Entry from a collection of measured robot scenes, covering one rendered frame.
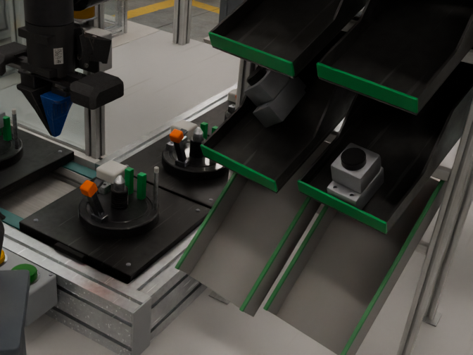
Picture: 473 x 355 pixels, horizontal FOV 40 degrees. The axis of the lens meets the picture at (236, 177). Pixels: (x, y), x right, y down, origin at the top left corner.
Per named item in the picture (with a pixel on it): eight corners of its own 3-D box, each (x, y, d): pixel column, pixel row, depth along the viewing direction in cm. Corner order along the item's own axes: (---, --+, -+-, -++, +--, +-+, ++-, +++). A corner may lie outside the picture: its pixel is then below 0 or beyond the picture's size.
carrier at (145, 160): (213, 217, 122) (218, 158, 116) (112, 175, 131) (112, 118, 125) (273, 167, 140) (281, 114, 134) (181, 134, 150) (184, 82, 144)
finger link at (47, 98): (57, 101, 79) (91, 87, 84) (35, 93, 81) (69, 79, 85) (60, 152, 83) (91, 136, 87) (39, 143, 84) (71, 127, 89)
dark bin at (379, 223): (386, 236, 80) (384, 198, 74) (298, 192, 86) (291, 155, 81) (493, 94, 91) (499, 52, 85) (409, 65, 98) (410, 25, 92)
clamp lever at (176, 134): (184, 165, 128) (177, 137, 123) (175, 161, 129) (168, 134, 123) (193, 152, 130) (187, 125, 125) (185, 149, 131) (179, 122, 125)
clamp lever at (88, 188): (100, 220, 110) (88, 191, 104) (91, 215, 110) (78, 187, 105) (113, 205, 112) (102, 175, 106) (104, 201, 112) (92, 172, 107)
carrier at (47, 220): (130, 286, 103) (131, 220, 97) (19, 231, 113) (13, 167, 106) (212, 218, 122) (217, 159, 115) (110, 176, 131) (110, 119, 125)
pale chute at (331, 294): (350, 363, 88) (342, 358, 84) (274, 314, 95) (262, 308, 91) (451, 187, 92) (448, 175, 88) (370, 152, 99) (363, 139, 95)
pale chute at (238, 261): (253, 318, 94) (241, 311, 90) (188, 275, 101) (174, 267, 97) (352, 153, 98) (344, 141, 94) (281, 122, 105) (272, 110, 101)
